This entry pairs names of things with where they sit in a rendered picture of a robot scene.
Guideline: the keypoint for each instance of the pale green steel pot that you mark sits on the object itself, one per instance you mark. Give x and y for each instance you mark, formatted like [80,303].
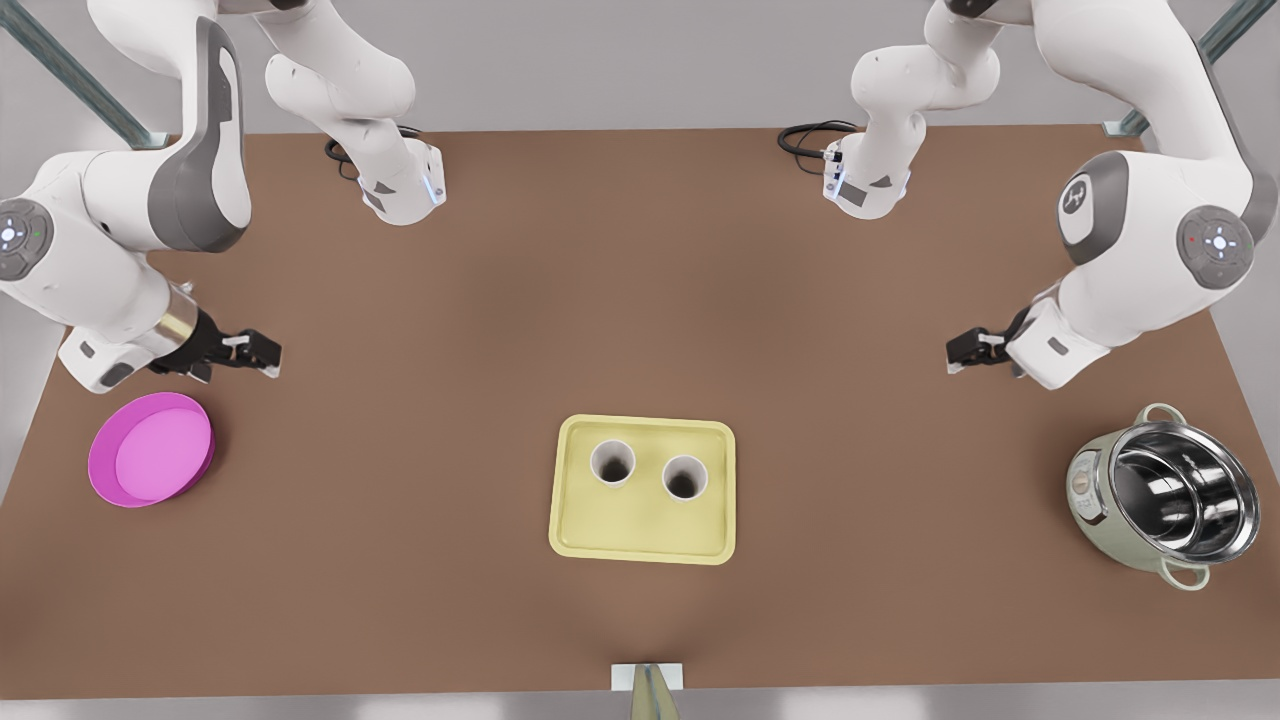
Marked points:
[1160,495]

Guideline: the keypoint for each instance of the white IKEA cup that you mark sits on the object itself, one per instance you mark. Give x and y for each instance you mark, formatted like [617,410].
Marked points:
[685,478]
[612,463]

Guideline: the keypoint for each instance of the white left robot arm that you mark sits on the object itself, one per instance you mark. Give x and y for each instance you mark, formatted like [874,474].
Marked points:
[1150,230]

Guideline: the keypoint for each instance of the silver frame post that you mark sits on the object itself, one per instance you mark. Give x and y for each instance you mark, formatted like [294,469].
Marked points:
[1190,70]
[648,690]
[75,75]

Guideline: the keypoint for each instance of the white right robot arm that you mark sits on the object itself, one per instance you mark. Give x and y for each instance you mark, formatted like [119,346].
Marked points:
[110,215]

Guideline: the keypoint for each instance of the pink round plate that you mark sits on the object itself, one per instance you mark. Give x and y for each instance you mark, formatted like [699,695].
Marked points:
[150,450]

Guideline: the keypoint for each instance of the yellow rectangular tray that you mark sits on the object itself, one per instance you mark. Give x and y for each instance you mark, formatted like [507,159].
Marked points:
[642,530]

